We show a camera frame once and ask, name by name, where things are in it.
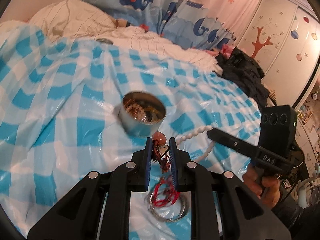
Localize white pearl necklace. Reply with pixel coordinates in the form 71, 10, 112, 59
175, 125, 217, 163

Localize red cord pendant necklace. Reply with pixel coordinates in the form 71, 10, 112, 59
151, 131, 181, 208

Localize silver wire hoop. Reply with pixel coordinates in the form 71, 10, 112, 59
145, 192, 189, 223

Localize right hand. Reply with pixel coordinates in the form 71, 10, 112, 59
242, 164, 281, 209

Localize black clothing pile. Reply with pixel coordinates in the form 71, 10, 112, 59
216, 48, 270, 109

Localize pink cloth item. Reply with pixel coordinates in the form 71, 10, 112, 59
205, 44, 235, 59

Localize white wardrobe with tree decal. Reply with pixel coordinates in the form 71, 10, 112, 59
237, 0, 319, 107

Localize round silver metal tin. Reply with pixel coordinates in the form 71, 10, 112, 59
118, 91, 167, 137

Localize blue white checkered plastic sheet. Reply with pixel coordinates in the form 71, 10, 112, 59
1, 22, 261, 236

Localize blue whale print curtain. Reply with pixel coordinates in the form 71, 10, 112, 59
83, 0, 260, 50

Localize brown tube on bed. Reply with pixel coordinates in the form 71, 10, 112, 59
113, 18, 131, 28

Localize silver tin lid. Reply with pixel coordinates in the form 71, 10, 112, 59
96, 38, 113, 45

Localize white grid pattern duvet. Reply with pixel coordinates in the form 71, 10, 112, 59
1, 0, 223, 82

